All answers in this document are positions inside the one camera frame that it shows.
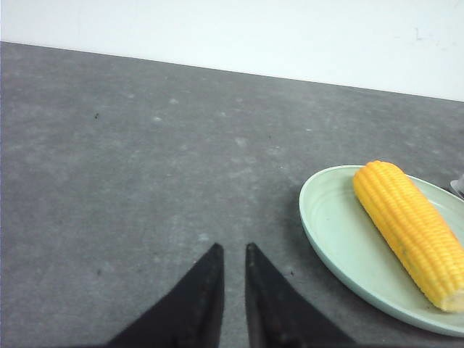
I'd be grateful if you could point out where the yellow corn cob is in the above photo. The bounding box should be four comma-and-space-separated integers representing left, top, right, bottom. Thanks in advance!
352, 160, 463, 312

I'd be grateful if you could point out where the silver digital kitchen scale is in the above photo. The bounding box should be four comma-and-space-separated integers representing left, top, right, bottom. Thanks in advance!
449, 175, 464, 199

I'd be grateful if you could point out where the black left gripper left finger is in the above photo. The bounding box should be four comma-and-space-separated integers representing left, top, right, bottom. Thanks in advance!
107, 243, 225, 347

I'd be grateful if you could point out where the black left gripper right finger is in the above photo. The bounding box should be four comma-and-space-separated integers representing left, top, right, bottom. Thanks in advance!
245, 243, 356, 347

